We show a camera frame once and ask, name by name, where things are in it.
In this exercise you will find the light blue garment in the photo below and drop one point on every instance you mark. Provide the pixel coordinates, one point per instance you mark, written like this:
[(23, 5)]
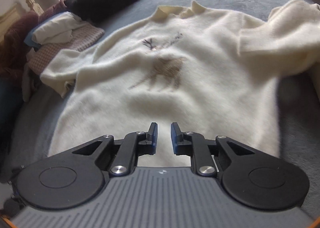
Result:
[(31, 39)]

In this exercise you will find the cream carved headboard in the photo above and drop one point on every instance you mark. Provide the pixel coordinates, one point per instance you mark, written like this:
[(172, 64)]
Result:
[(8, 18)]

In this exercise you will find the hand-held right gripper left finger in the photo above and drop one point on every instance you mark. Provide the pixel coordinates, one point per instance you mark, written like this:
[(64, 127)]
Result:
[(154, 140)]

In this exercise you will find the white folded garment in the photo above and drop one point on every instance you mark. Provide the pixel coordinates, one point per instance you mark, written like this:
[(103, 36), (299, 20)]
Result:
[(55, 30)]

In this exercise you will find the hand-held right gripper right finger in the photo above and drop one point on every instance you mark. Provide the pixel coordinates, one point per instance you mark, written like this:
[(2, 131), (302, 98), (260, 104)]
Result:
[(173, 140)]

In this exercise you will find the grey-white garment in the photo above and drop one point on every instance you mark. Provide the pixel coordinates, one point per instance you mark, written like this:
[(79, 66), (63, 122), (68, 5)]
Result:
[(30, 85)]

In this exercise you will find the cream bedpost finial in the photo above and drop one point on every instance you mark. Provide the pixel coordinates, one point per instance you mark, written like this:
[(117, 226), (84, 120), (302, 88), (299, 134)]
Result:
[(31, 1)]

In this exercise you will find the black garment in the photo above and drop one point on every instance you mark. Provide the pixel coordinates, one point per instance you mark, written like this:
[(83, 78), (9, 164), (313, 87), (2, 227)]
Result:
[(100, 3)]

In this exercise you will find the maroon fleece garment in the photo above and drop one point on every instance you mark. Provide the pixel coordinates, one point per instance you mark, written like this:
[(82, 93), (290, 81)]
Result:
[(17, 38)]

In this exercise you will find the white fluffy deer sweater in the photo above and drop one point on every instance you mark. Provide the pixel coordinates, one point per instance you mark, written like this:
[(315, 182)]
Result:
[(212, 73)]

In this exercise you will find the pink checked knit garment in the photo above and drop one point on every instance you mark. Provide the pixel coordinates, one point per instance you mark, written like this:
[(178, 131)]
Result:
[(82, 36)]

